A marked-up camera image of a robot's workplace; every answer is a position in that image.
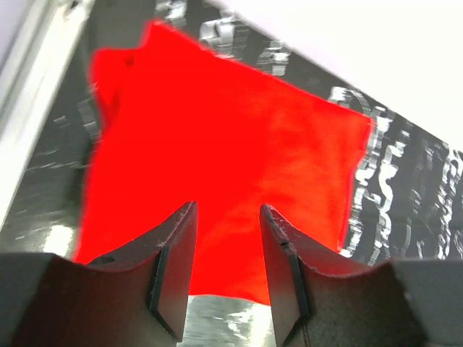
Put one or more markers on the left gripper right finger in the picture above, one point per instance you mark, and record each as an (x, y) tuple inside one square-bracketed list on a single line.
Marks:
[(320, 298)]

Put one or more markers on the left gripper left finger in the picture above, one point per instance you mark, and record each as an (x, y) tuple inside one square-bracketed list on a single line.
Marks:
[(135, 295)]

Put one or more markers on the red t shirt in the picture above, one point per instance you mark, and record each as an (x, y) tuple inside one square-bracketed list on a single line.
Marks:
[(182, 124)]

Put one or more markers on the left aluminium frame post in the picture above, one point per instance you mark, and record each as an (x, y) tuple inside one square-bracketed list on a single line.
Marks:
[(38, 40)]

